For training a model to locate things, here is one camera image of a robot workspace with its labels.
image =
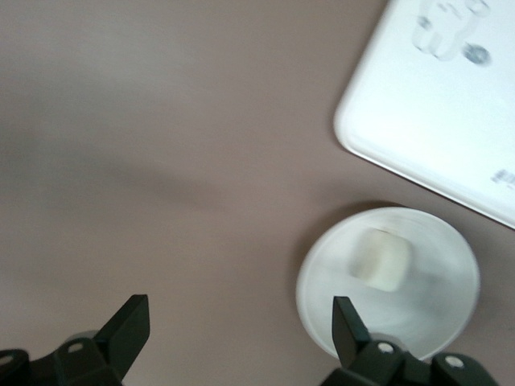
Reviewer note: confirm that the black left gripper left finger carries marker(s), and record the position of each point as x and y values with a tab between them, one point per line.
120	342

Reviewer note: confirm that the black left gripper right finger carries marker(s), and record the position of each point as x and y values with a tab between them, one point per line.
354	342

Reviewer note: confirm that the white steamed bun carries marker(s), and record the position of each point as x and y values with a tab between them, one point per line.
380	259

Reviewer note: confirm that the cream round plate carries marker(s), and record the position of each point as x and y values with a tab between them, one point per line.
438	305

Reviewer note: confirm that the brown table cover sheet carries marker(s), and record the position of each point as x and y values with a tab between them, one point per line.
161	140

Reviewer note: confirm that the cream rectangular rabbit tray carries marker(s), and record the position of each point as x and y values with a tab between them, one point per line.
422	120

